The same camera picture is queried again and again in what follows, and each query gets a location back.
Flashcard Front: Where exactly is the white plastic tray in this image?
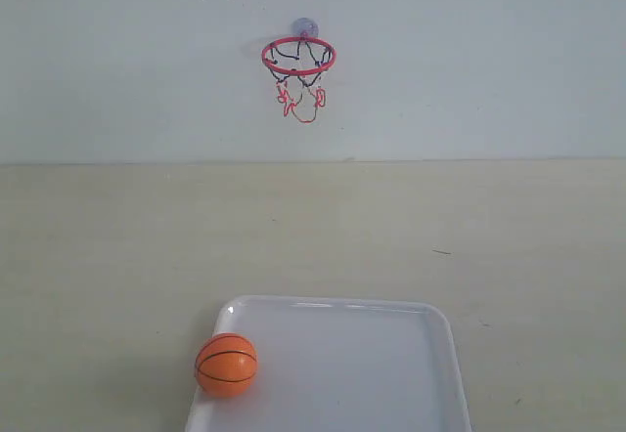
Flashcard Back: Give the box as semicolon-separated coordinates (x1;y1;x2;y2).
186;295;471;431

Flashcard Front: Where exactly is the clear suction cup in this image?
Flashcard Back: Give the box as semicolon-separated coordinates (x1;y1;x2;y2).
291;18;319;38

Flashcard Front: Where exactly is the small orange basketball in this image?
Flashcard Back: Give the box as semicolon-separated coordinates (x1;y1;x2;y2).
194;332;258;399

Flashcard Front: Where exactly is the red mini basketball hoop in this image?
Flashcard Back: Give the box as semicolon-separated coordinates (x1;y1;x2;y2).
260;35;336;124

